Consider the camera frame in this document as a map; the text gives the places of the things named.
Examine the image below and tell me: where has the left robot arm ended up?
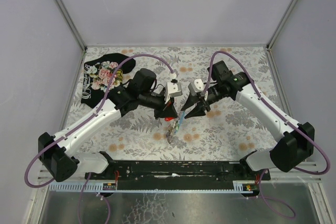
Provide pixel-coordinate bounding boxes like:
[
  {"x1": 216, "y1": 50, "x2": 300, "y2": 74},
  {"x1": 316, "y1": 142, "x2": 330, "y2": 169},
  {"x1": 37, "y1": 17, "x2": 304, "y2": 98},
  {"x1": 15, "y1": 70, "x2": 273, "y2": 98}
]
[{"x1": 38, "y1": 68, "x2": 182, "y2": 182}]

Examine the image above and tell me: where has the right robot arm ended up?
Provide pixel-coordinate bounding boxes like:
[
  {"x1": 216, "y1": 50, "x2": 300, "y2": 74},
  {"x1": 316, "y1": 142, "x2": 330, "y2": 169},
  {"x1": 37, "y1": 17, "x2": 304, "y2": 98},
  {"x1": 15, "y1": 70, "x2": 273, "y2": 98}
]
[{"x1": 182, "y1": 61, "x2": 315, "y2": 172}]

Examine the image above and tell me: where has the black floral cloth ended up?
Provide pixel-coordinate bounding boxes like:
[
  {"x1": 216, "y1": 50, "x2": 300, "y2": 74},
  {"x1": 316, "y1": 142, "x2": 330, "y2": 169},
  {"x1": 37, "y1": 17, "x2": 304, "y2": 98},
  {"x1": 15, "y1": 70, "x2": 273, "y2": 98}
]
[{"x1": 81, "y1": 53, "x2": 136, "y2": 109}]

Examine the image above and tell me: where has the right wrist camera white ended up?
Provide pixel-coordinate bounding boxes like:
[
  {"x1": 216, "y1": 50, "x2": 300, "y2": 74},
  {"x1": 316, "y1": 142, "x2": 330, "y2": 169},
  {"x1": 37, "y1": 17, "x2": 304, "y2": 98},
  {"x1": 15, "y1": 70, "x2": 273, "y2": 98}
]
[{"x1": 188, "y1": 79, "x2": 208, "y2": 98}]

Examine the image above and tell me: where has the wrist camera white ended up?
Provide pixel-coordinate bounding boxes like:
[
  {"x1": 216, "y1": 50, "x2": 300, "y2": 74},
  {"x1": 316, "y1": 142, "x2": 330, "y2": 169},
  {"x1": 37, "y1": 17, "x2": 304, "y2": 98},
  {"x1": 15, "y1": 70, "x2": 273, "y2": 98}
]
[
  {"x1": 188, "y1": 79, "x2": 208, "y2": 98},
  {"x1": 164, "y1": 73, "x2": 183, "y2": 103}
]

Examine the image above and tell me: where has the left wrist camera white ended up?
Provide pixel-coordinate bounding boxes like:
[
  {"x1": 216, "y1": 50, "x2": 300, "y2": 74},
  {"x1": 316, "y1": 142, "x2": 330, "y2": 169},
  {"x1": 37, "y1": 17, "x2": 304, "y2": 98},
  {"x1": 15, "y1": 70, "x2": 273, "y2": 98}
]
[{"x1": 164, "y1": 73, "x2": 183, "y2": 103}]

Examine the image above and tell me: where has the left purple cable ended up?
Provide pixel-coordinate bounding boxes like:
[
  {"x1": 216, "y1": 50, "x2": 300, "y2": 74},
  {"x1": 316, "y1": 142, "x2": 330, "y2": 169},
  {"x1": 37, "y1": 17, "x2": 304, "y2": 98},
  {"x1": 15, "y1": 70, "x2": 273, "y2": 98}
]
[{"x1": 24, "y1": 54, "x2": 176, "y2": 188}]

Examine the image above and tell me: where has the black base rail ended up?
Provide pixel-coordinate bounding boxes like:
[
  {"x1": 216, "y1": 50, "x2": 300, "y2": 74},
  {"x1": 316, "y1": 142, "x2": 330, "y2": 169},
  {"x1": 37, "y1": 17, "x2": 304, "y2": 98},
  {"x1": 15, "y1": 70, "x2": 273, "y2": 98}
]
[{"x1": 85, "y1": 160, "x2": 262, "y2": 185}]

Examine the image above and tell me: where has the white cable duct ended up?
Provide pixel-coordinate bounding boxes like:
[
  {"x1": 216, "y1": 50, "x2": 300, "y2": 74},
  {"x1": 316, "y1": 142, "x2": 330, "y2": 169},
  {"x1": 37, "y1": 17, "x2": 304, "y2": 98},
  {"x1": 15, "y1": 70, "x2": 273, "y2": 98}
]
[{"x1": 49, "y1": 180, "x2": 258, "y2": 194}]

